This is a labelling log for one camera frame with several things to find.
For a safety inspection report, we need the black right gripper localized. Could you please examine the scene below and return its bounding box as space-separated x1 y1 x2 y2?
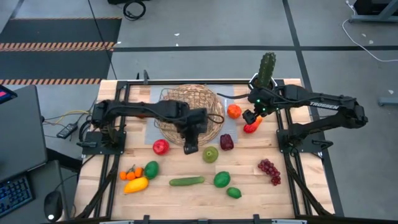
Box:
216 86 282 118

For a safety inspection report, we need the orange bell pepper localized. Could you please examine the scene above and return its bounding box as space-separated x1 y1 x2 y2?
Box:
226 104 243 120

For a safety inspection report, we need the red bell pepper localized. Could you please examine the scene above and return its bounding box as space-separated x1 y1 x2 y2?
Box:
243 115 264 134

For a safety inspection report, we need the green apple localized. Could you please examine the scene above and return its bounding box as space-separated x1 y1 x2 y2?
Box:
202 146 220 164

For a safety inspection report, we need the dark purple bell pepper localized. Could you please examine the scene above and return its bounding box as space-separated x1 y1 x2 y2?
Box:
220 133 234 151

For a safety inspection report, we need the bright red apple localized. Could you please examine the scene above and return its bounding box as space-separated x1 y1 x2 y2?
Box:
152 139 170 156

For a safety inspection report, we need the green cucumber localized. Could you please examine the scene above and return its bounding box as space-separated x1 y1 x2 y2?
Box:
169 175 205 187

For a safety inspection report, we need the large green lime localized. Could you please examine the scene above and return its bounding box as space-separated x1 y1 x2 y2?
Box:
213 170 232 189

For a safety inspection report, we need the green avocado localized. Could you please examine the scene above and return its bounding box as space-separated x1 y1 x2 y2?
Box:
144 161 160 180

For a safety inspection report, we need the red grape bunch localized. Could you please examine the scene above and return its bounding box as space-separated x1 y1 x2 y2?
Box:
257 158 282 187

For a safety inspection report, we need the small green lime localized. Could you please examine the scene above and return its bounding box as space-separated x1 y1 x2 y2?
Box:
226 187 243 200

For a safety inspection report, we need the orange tangerine cluster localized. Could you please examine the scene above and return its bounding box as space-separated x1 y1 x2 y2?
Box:
119 164 144 181

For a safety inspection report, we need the yellow mango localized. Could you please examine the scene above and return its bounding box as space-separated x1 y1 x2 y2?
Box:
123 177 149 195

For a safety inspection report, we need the green cactus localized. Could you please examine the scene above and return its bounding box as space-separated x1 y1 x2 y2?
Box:
256 52 277 88

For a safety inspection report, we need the grey rectangular table mat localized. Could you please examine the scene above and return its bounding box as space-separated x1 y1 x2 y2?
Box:
144 84 239 145

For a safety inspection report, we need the black power adapter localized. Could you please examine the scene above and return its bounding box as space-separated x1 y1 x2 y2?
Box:
56 123 78 139

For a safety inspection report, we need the grey furniture foot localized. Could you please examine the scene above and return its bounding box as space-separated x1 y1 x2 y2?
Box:
377 96 398 107

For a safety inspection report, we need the grey desk leg base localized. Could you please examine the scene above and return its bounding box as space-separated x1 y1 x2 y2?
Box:
348 0 398 24

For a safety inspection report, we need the black computer mouse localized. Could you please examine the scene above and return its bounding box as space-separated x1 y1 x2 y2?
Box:
43 190 64 222

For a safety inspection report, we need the black hazard-striped floor mat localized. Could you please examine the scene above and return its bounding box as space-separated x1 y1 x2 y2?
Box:
0 17 123 86

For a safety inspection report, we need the dark grey desk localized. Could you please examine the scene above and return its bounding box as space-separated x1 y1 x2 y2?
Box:
0 84 68 224

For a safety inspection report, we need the computer screen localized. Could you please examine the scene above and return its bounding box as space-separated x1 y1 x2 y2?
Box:
0 84 18 105

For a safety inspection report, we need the black keyboard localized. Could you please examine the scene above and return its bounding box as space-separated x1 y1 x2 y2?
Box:
0 175 34 218

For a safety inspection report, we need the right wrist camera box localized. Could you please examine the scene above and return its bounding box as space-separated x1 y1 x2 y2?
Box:
242 109 258 126

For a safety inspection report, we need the wire basket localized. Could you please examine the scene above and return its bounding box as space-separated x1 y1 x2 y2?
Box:
154 83 226 141

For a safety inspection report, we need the black aluminium table frame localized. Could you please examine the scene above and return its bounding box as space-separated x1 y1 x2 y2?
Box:
74 70 335 224

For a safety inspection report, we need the yellow cable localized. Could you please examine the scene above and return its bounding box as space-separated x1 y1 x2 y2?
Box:
43 109 94 125

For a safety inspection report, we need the coiled black cable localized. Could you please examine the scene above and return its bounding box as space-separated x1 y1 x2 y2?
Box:
123 0 147 21

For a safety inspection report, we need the long black floor cable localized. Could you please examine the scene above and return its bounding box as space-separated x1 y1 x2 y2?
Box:
84 0 118 81

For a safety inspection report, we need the white floor cable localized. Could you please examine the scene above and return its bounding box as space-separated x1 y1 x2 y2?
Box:
341 0 398 63

